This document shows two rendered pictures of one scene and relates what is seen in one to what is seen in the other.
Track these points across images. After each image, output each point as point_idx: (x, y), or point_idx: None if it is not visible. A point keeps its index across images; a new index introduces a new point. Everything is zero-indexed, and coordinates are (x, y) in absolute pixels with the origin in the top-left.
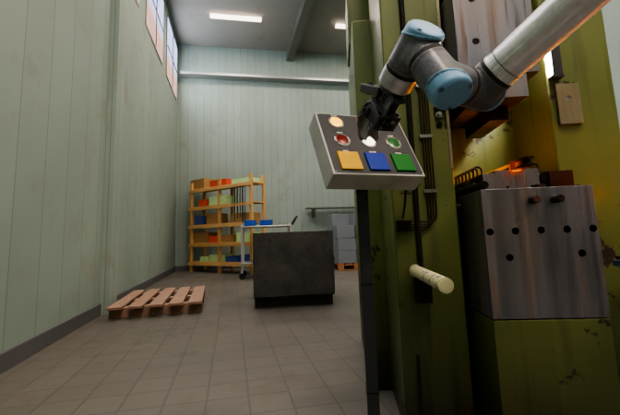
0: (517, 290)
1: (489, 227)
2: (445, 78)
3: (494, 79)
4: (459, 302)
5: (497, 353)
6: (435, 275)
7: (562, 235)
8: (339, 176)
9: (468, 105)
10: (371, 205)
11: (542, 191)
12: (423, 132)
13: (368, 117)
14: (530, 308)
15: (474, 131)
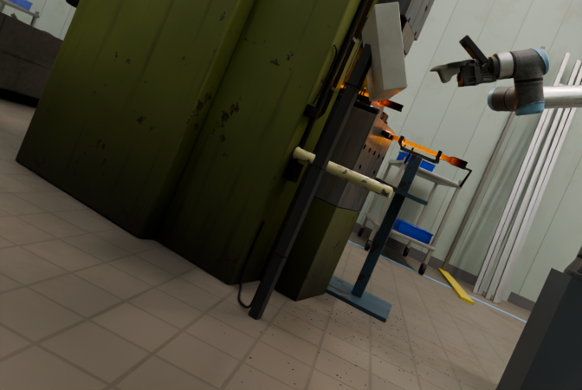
0: (351, 189)
1: (365, 143)
2: (542, 108)
3: None
4: (297, 184)
5: (327, 229)
6: (372, 179)
7: (376, 159)
8: (403, 88)
9: (507, 110)
10: (227, 47)
11: (386, 128)
12: (355, 35)
13: (462, 69)
14: (348, 201)
15: None
